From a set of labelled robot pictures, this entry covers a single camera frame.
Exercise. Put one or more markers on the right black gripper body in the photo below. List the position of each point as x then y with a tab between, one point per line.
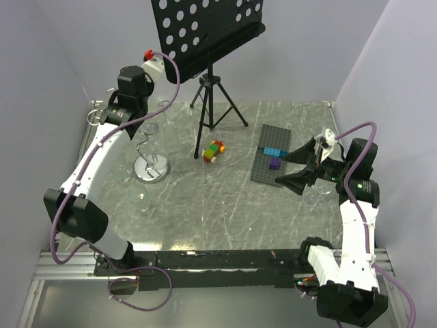
328	169

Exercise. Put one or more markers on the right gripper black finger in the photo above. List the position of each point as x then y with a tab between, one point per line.
304	155
297	182

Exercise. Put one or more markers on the clear wine glass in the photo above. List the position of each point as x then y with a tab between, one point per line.
313	195
152	143

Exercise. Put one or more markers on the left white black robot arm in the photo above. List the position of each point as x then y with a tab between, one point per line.
72	208

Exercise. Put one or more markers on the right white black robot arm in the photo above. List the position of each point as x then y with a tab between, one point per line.
348	290

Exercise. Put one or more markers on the chrome wine glass rack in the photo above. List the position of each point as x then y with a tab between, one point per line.
150	160

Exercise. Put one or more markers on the clear glass beside rack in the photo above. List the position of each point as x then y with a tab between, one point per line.
123	174

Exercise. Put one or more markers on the blue lego brick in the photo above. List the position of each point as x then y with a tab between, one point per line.
275	152

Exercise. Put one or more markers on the purple lego brick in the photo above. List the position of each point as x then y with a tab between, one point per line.
274	163

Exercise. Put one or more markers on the grey lego baseplate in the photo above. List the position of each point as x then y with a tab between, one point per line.
274	143

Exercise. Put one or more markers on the colourful lego toy car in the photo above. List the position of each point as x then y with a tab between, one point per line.
210	154

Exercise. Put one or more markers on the black perforated music stand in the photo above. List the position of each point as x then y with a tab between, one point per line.
196	34

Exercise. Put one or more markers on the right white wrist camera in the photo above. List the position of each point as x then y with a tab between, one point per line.
324	144

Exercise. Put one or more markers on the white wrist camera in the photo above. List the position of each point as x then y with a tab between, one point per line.
324	144
153	65

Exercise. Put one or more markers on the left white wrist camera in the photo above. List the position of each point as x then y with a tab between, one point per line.
153	65

